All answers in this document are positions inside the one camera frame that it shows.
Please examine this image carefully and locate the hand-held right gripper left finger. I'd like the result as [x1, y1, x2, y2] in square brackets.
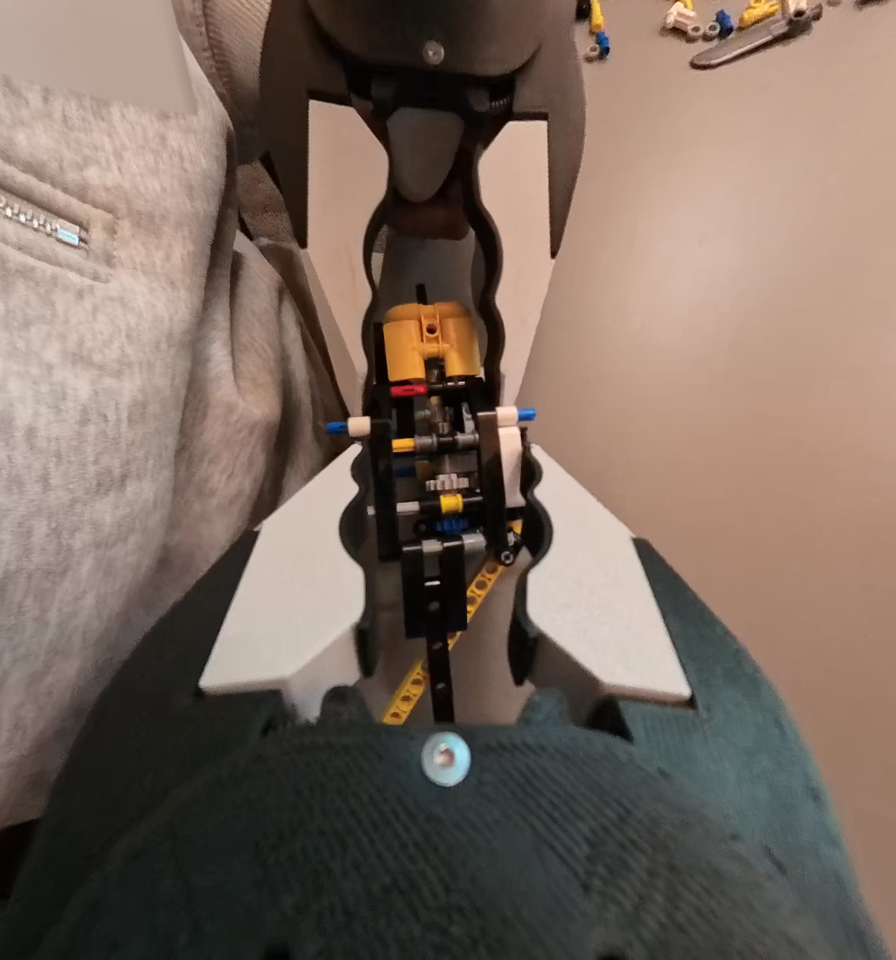
[198, 442, 382, 721]

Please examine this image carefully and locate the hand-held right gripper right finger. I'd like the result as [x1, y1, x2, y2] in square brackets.
[508, 442, 697, 723]

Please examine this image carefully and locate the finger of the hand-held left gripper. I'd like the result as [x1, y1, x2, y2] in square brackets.
[300, 99, 395, 402]
[459, 120, 556, 405]

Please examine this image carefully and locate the black yellow lego model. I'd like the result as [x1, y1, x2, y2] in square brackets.
[326, 283, 539, 727]

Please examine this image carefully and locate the pile of loose lego pieces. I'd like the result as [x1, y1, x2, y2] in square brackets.
[575, 0, 896, 72]

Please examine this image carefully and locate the person's left hand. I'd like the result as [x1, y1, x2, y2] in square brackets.
[388, 196, 470, 240]

